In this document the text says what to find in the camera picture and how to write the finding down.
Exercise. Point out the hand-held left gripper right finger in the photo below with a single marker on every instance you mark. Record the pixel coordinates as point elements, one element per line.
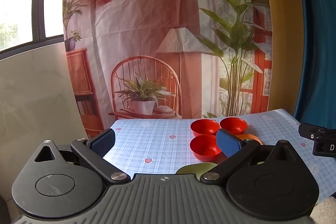
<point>227,144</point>

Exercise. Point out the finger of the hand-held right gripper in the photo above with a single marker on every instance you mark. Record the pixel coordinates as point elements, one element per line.
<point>309,130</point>

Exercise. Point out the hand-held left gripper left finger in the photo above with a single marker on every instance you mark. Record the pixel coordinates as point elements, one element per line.
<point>102,142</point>

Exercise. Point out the red bowl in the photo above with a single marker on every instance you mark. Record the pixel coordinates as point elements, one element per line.
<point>203,127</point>
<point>203,149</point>
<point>233,125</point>

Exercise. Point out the orange plate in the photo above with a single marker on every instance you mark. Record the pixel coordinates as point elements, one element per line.
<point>252,137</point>

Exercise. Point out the green plate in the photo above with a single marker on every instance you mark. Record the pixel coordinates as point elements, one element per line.
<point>195,168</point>

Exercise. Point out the blue checked tablecloth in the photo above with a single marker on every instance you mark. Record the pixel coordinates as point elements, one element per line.
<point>157,145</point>

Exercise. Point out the white fluffy cloth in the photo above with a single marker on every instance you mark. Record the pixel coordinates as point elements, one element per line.
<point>326,212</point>

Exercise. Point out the blue curtain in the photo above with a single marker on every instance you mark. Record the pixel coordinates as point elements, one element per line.
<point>317,43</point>

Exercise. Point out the printed room backdrop cloth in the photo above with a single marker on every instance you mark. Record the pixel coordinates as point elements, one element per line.
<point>157,29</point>

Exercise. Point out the window with dark frame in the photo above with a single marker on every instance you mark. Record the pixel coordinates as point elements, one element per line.
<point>38,3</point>

